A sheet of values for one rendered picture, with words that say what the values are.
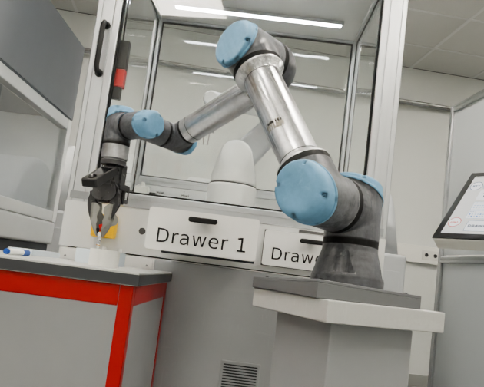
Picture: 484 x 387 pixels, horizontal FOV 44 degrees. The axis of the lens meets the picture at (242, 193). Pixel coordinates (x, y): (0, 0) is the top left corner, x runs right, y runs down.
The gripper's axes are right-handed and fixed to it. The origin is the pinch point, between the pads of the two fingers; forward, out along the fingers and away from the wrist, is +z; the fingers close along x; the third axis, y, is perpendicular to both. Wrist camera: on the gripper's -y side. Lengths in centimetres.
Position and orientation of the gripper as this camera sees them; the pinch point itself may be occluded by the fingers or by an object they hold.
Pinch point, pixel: (98, 231)
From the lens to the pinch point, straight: 167.5
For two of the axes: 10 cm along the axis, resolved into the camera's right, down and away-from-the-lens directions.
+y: 2.8, 1.6, 9.5
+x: -9.5, -0.8, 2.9
